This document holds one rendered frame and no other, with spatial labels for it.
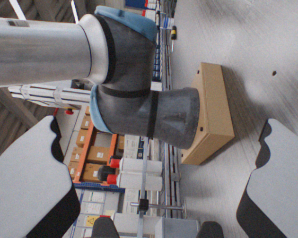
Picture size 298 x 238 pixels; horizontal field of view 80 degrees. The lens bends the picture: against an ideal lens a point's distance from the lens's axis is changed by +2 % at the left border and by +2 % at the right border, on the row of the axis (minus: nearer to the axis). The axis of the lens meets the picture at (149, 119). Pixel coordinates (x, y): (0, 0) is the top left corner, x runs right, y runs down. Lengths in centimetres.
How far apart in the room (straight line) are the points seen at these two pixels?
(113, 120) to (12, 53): 20
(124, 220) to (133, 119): 36
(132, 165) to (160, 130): 34
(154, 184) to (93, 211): 446
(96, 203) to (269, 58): 498
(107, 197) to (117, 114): 475
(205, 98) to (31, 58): 29
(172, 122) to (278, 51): 21
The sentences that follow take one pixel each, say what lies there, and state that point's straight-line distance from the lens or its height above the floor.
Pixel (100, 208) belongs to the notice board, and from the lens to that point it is 508.
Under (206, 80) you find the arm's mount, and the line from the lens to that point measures 40.
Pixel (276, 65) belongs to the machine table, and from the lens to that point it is 29.
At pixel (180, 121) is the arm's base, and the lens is 38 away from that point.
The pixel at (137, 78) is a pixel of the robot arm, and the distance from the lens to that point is 35.
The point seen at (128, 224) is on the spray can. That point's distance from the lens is 64.
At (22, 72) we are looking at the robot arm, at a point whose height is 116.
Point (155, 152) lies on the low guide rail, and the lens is 80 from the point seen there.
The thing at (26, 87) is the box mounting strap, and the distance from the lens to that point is 84.
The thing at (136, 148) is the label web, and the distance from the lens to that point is 112.
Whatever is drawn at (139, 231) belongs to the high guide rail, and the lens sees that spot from 61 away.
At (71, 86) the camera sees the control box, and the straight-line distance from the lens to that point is 80.
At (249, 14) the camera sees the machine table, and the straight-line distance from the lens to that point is 40.
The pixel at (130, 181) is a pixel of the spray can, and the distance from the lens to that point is 68.
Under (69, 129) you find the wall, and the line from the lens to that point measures 603.
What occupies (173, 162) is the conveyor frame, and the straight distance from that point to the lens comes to 71.
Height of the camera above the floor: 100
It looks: 4 degrees down
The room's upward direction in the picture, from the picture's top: 83 degrees counter-clockwise
